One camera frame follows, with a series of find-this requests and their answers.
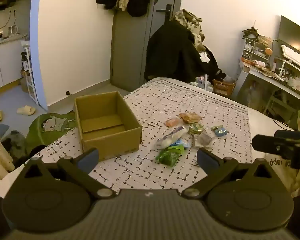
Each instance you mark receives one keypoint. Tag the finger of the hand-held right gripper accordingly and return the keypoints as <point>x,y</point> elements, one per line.
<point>265,142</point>

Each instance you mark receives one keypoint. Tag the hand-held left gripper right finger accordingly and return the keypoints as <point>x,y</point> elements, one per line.
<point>207,158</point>

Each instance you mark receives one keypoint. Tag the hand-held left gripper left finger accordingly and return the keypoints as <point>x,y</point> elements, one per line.
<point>88,158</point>

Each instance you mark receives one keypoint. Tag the clear plastic snack packet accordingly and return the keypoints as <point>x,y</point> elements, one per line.
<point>203,140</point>

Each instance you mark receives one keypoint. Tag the cardboard box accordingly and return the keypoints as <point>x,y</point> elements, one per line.
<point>110,142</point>

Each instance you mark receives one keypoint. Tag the white purple snack packet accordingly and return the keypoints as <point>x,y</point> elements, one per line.
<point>170,138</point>

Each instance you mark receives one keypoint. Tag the brown orange snack packet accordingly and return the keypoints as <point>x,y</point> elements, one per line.
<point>190,117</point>

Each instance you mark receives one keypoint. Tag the pink orange snack packet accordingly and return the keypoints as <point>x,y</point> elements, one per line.
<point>173,122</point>

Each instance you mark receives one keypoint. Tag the white bed sheet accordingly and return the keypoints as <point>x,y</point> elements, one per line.
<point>262,122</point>

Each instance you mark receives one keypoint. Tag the cream printed clothing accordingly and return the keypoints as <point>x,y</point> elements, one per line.
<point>282,172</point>

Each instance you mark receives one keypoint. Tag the small blue green snack packet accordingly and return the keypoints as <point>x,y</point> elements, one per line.
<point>219,131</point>

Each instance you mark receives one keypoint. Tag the green gold snack packet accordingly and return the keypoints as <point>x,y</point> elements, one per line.
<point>196,129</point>

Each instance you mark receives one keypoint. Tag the green cartoon printed cloth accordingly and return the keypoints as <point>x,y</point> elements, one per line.
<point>40,135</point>

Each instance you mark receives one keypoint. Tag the white desk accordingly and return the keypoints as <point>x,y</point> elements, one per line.
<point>265,76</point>

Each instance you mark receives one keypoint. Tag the orange plastic basket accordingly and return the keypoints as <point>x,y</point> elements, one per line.
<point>223,87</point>

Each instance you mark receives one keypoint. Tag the pile of dark clothes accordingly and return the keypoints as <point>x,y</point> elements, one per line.
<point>15,145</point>

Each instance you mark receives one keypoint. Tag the pile of small household items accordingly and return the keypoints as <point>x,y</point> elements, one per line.
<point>202,82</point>

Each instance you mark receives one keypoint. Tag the white keyboard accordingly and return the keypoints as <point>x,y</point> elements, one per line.
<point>295,55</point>

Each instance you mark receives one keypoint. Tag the white drawer organizer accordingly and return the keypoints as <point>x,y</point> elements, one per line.
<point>253,48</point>

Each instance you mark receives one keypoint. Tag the white storage rack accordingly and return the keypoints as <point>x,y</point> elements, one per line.
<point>30,80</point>

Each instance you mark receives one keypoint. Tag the white garment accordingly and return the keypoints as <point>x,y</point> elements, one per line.
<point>205,56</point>

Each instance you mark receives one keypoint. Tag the chair with dark clothes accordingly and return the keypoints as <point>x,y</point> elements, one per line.
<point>175,55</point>

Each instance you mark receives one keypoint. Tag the grey door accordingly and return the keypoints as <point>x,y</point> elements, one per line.
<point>130,55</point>

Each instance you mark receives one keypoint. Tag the black monitor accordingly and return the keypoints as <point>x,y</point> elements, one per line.
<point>292,32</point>

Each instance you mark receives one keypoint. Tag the white kitchen cabinet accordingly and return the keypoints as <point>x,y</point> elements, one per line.
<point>2,65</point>

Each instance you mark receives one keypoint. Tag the camouflage patterned garment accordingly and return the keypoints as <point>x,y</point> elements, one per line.
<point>190,21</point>

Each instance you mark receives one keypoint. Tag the hanging cream garment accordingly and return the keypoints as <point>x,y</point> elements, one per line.
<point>121,2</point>

